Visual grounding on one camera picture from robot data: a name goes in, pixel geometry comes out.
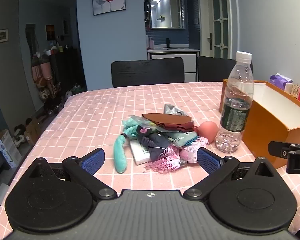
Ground pink plush toy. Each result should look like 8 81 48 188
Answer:
179 137 211 164

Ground orange cardboard box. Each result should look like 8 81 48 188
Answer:
219 79 300 170

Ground brown cardboard box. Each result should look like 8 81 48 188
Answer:
24 118 42 146

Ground black chair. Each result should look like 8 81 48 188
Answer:
197 56 253 82
111 57 185 88

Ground white vanity cabinet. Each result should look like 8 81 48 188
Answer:
147 48 200 82

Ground pink tassel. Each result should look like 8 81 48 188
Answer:
144 152 182 174

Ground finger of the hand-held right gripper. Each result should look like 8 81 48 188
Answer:
268 141 300 158

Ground pink checked tablecloth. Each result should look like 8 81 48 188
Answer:
0 81 300 240

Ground white printed carton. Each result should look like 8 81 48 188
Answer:
0 129 22 168

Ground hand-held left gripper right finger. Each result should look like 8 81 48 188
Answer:
183 147 276 201

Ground dark framed picture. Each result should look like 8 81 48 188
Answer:
45 24 55 41

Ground dark wall hanging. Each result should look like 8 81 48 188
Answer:
26 24 40 55

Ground black cabinet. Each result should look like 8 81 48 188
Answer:
50 47 87 105

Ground light blue plush toy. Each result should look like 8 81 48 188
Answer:
168 130 198 147

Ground pink ball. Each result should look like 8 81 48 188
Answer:
198 121 219 143

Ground clear plastic water bottle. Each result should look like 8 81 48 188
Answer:
215 51 255 153

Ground dark red cloth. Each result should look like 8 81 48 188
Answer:
154 121 195 133

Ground wall mirror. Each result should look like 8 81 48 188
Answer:
149 0 186 29

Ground white packet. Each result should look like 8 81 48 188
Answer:
129 140 151 166

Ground brown leather pouch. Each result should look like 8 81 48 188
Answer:
142 113 192 126

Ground silver pouch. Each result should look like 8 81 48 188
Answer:
163 104 189 117

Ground pair of shoes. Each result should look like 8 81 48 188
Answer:
13 124 28 146

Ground navy cloth toy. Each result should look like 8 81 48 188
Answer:
139 131 176 162

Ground glass pane door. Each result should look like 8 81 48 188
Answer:
197 0 232 59

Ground cluster of small bottles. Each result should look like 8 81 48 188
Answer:
46 42 73 55

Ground purple tissue pack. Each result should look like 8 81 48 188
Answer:
269 73 294 90

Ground hanging pink bags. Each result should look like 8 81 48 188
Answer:
30 52 56 102

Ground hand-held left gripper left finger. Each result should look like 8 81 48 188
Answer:
27 148 118 201

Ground teal plush pouch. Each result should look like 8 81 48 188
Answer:
113 119 156 174

